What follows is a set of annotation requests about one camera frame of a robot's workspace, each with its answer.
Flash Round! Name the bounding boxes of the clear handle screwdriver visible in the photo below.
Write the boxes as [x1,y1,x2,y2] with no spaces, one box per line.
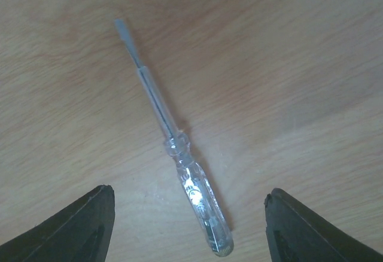
[114,19,234,257]

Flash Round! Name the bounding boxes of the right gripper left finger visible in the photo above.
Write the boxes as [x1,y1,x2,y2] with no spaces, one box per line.
[1,185,115,261]

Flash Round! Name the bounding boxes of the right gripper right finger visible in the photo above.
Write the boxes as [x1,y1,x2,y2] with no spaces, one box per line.
[265,188,382,261]

